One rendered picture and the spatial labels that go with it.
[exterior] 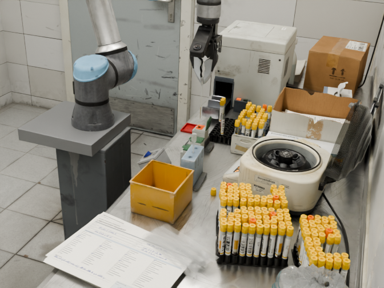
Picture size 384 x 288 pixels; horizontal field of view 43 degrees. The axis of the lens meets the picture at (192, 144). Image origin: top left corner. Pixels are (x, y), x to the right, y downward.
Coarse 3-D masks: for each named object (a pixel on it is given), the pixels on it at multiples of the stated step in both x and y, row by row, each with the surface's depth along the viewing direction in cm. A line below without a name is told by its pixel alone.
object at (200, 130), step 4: (196, 128) 163; (200, 128) 164; (204, 128) 164; (192, 132) 164; (196, 132) 163; (200, 132) 163; (204, 132) 162; (208, 132) 166; (200, 136) 164; (204, 136) 163
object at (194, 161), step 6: (192, 150) 144; (198, 150) 144; (186, 156) 141; (192, 156) 141; (198, 156) 142; (186, 162) 139; (192, 162) 139; (198, 162) 144; (192, 168) 140; (198, 168) 145; (198, 174) 146; (204, 174) 150; (198, 180) 147; (198, 186) 143
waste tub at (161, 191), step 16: (144, 176) 135; (160, 176) 139; (176, 176) 137; (192, 176) 134; (144, 192) 127; (160, 192) 125; (176, 192) 124; (192, 192) 137; (144, 208) 130; (160, 208) 127; (176, 208) 127
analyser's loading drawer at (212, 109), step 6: (216, 96) 192; (222, 96) 200; (228, 96) 201; (210, 102) 189; (216, 102) 188; (228, 102) 195; (204, 108) 185; (210, 108) 184; (216, 108) 189; (204, 114) 186; (210, 114) 185; (216, 114) 184
